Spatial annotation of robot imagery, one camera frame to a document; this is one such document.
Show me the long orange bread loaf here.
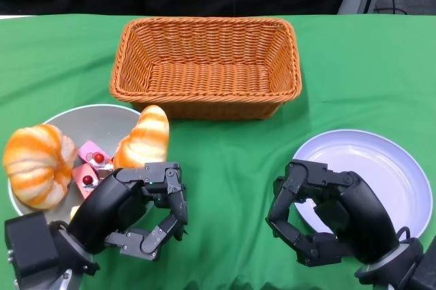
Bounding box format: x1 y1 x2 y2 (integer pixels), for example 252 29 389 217
112 105 170 170

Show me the orange wicker basket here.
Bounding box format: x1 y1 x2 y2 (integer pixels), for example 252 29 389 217
108 16 303 120

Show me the pink cake with cherry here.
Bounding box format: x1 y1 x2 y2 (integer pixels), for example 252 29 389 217
77 140 112 168
72 163 102 199

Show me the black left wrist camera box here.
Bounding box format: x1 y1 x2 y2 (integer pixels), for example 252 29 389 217
4 211 59 281

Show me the grey round bowl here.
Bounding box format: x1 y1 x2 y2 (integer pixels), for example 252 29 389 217
7 104 154 226

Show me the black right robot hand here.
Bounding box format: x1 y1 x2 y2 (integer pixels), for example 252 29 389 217
265 159 401 268

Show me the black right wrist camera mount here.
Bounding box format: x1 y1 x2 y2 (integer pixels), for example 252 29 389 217
408 245 436 290

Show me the lilac round plate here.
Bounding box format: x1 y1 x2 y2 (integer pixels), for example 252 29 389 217
292 129 431 239

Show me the green tablecloth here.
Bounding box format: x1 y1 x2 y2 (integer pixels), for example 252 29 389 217
0 14 436 290

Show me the round striped pumpkin bread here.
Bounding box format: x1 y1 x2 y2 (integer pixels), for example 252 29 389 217
2 124 78 210

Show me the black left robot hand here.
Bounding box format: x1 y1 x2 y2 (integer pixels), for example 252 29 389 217
67 162 189 262

